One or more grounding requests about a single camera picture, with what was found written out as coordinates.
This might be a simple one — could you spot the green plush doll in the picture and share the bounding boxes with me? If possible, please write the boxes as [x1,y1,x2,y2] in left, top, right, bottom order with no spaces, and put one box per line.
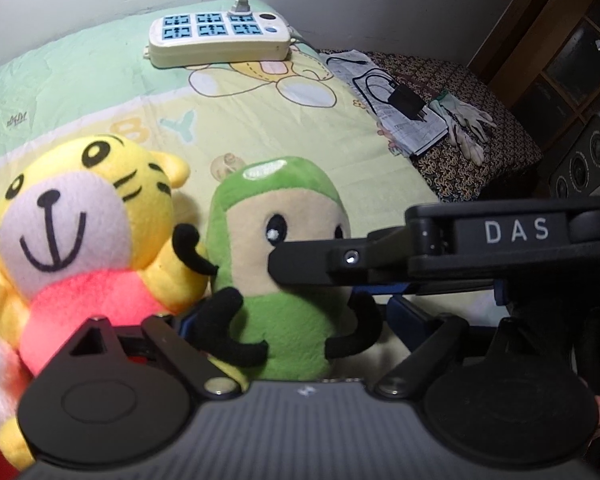
[192,156,383,381]

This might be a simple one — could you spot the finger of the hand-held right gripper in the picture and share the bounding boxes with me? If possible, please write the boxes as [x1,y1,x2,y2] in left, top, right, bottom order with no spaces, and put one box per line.
[267,227,411,288]

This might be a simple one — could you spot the wooden glass-door cabinet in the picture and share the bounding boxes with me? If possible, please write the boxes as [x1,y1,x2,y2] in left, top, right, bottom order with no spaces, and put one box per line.
[467,0,600,126]

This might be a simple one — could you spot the black charger with cable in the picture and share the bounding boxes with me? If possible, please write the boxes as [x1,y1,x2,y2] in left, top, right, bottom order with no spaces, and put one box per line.
[327,55,428,123]

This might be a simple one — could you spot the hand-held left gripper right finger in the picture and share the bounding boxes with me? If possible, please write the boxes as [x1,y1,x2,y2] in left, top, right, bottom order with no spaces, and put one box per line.
[372,296,576,401]

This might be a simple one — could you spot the brown patterned cloth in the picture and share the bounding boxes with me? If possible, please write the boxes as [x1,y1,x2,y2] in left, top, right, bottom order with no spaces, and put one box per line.
[320,49,543,203]

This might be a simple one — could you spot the printed paper sheets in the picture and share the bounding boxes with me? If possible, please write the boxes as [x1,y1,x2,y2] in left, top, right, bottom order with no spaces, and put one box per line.
[325,49,448,157]

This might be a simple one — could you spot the yellow tiger plush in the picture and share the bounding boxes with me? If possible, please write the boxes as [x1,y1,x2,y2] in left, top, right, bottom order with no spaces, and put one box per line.
[0,134,221,471]

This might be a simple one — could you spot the white work glove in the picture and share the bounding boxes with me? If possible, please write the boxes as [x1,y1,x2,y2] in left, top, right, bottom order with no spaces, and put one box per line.
[447,122,486,166]
[429,91,498,131]

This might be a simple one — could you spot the grey speaker box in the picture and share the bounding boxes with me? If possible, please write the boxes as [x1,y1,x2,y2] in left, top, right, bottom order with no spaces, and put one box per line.
[547,112,600,201]

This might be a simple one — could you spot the cream power strip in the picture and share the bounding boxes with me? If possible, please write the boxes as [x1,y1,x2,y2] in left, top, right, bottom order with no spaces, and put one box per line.
[145,9,293,68]

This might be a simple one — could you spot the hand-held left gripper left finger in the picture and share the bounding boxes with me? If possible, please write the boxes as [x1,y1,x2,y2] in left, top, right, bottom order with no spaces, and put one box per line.
[40,310,241,401]

